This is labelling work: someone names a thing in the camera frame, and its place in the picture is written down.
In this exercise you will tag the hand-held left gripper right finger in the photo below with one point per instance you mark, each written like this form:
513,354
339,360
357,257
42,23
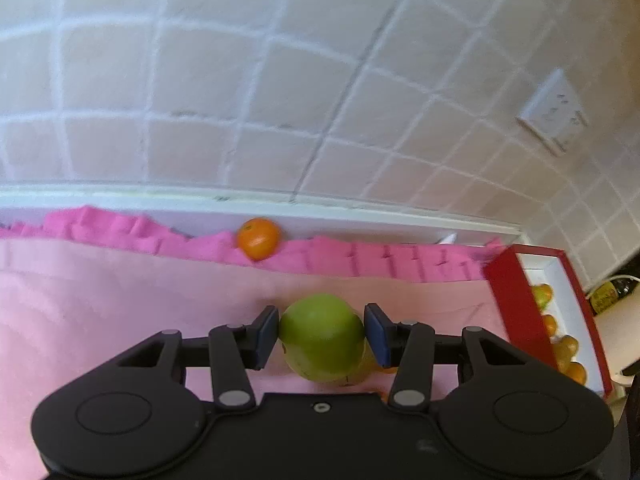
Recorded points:
378,335

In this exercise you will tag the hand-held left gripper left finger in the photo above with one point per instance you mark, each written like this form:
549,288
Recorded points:
265,336

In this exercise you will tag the green apple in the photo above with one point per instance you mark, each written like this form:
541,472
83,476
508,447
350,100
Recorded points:
320,335

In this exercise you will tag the red box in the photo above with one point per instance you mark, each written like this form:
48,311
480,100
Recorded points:
515,300

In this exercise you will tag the white paper scrap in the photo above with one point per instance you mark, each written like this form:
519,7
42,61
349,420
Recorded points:
448,239

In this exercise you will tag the pink towel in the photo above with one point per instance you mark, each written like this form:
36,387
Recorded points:
100,300

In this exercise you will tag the magenta cloth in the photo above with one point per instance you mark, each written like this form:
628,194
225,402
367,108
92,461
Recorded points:
125,235

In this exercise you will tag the dark bottle with yellow label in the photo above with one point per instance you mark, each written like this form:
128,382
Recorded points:
605,295

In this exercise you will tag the small white wall socket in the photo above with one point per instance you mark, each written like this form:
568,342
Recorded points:
572,132

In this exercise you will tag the large white wall socket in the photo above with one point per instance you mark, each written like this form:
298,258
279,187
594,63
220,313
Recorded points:
547,107

